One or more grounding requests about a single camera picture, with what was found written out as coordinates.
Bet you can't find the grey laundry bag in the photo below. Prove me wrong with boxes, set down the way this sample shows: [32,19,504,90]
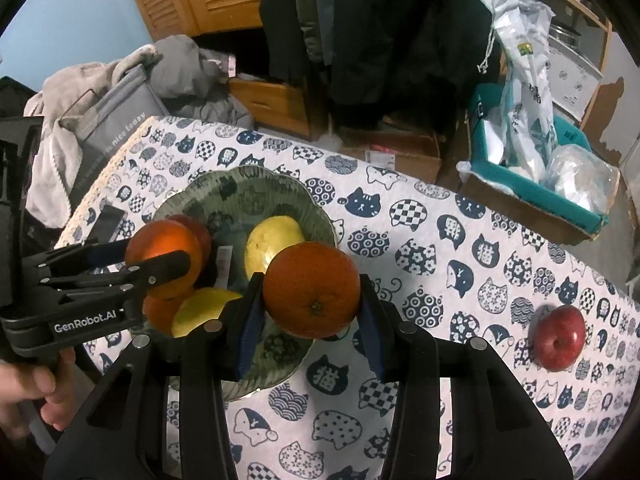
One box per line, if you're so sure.
[70,64,168,209]

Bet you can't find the person's left hand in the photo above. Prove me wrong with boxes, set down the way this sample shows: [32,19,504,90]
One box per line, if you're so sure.
[0,348,76,443]

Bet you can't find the orange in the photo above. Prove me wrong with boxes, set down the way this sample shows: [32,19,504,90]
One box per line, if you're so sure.
[143,288,195,336]
[125,219,204,299]
[262,242,360,339]

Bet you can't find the hanging dark coats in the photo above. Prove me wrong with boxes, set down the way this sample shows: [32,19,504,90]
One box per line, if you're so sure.
[259,0,500,136]

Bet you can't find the teal lined cardboard box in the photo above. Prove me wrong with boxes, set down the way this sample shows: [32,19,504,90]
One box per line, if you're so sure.
[456,81,622,246]

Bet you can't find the small cardboard box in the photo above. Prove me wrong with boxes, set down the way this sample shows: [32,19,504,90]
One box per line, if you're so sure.
[338,130,442,183]

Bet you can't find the grey jacket pile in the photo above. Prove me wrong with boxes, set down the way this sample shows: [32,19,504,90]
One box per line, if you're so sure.
[148,35,254,130]

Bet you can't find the clear plastic bag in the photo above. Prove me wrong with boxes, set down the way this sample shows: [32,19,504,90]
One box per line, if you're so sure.
[541,144,620,216]

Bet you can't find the metal steamer pot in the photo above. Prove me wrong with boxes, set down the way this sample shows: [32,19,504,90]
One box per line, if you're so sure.
[549,20,582,52]

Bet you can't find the wooden drawer box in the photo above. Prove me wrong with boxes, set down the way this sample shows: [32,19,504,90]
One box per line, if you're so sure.
[229,78,329,140]

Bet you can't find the cat pattern tablecloth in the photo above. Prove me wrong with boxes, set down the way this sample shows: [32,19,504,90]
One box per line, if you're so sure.
[62,118,639,479]

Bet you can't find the white patterned storage box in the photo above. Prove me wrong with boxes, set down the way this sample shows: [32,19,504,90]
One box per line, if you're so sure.
[548,37,602,122]

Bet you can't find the yellow lemon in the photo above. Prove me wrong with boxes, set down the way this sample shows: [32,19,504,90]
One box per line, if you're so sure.
[171,287,242,338]
[244,216,305,278]

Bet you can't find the green glass bowl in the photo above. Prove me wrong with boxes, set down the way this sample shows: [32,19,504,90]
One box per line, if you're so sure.
[153,166,336,402]

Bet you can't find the wooden shelf rack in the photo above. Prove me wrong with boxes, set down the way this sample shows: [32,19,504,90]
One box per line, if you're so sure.
[539,0,613,126]

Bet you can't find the black phone on table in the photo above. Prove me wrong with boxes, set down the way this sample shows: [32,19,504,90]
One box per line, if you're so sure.
[88,205,127,243]

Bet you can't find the orange in bowl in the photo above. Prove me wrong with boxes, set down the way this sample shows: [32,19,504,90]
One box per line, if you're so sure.
[143,288,195,336]

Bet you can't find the large red apple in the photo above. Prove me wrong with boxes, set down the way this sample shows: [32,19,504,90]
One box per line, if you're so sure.
[533,304,586,373]

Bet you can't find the beige towel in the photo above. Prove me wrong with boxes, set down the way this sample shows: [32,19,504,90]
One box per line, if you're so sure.
[24,44,160,229]

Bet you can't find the white patterned plastic bag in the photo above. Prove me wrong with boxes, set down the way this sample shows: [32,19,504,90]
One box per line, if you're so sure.
[478,0,559,183]

